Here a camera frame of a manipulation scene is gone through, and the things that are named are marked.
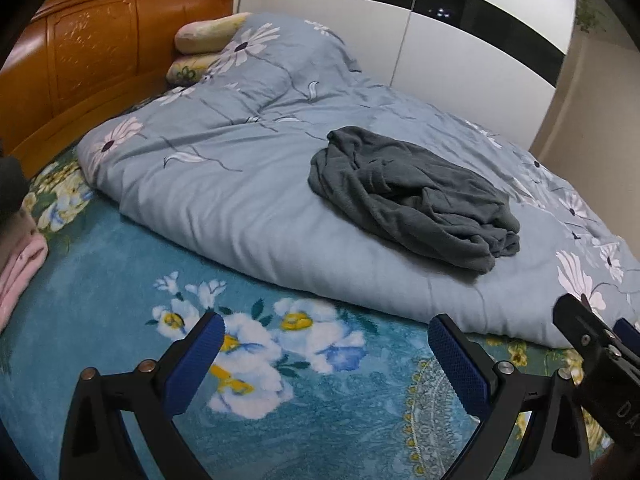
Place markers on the green plant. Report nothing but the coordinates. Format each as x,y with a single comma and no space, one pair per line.
590,10

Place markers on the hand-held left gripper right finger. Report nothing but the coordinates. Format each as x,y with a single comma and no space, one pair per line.
457,360

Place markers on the wooden headboard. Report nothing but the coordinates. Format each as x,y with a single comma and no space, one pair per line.
90,50

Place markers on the blue-grey floral quilt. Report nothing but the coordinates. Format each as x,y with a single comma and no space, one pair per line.
225,200

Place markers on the white wardrobe with black stripe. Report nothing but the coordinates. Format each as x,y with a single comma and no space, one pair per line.
450,50

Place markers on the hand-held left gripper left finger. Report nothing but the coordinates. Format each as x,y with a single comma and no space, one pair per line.
200,355

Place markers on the cream floral pillow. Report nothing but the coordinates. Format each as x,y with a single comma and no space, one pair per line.
210,32
192,67

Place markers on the teal floral blanket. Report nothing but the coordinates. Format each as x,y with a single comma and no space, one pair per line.
100,285

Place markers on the dark grey sweater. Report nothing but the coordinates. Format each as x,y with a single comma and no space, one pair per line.
400,185

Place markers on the dark cloth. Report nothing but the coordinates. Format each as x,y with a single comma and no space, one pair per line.
10,185

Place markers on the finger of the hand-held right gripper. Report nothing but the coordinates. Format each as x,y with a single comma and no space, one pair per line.
580,317
629,332

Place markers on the pink cloth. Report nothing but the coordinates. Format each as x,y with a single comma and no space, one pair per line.
20,270

